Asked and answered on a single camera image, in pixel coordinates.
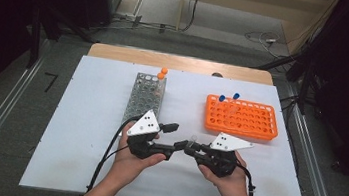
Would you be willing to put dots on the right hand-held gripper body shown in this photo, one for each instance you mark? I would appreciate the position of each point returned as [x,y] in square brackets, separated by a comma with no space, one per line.
[227,143]

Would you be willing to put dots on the black metal stand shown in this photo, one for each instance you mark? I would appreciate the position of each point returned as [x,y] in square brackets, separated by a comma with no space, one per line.
[305,84]
[35,37]

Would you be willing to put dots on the white board sheet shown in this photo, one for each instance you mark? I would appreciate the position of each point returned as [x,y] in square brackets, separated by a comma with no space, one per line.
[67,132]

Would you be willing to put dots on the blue-capped test tube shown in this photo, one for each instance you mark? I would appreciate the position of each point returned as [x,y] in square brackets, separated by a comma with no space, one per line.
[236,96]
[222,98]

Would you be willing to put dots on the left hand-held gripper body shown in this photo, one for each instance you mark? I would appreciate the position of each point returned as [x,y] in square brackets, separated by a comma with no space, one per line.
[145,124]

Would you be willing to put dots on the clear plastic test tube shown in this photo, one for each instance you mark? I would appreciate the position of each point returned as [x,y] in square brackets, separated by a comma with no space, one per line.
[193,138]

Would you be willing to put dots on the person's right hand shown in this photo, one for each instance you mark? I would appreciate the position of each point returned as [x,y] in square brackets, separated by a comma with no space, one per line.
[232,189]

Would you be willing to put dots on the silver metal tube rack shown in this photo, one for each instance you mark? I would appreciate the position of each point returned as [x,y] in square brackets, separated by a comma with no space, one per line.
[142,97]

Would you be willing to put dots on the orange plastic tube rack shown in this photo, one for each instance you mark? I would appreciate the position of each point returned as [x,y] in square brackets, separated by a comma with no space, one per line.
[243,121]

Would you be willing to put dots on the person's left hand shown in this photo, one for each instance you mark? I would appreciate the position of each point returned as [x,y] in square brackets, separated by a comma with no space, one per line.
[127,167]

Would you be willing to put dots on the light wooden platform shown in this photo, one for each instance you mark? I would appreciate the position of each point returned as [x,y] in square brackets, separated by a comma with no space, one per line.
[258,4]

